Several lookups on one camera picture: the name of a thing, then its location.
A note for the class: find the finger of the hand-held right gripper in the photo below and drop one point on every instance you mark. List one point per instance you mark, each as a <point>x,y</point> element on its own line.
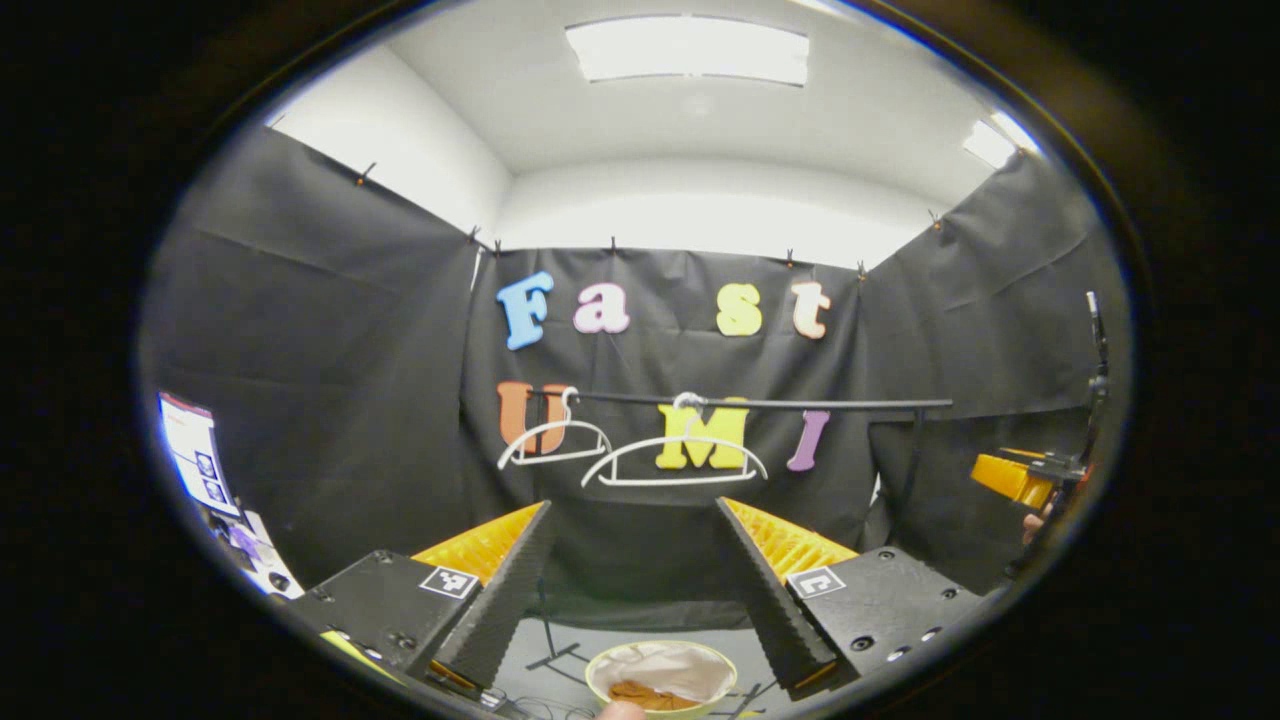
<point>1010,478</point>

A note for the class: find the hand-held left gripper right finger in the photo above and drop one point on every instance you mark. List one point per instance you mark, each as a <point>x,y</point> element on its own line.
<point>765,600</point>

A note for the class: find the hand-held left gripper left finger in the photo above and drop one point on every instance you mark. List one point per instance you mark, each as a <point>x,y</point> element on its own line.
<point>500,600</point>

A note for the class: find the round beige laundry hamper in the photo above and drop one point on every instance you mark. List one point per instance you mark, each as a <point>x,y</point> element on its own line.
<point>680,662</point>

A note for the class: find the brown collared shirt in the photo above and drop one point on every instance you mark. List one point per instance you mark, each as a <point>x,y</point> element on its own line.
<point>645,695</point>

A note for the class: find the white plastic clothes hanger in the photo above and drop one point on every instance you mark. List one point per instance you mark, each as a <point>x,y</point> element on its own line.
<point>555,426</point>
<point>680,439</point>

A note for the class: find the black clothes rack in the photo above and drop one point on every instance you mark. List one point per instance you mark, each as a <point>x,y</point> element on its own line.
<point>850,404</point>

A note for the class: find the black stand pole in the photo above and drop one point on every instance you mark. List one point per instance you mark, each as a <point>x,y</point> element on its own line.
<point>1098,380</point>

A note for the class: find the black backdrop cloth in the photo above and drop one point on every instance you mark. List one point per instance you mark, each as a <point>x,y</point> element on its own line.
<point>330,400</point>

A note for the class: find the small ceiling light panel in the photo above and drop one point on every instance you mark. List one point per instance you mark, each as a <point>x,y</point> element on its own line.
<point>992,142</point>

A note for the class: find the white printed sheet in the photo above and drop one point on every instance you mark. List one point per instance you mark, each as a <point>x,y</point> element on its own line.
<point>195,450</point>

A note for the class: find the row of small backdrop clips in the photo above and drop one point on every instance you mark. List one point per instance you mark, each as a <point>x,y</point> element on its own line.
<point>365,174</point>

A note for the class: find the large ceiling light panel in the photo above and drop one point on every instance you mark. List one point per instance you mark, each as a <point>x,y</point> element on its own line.
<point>690,50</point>

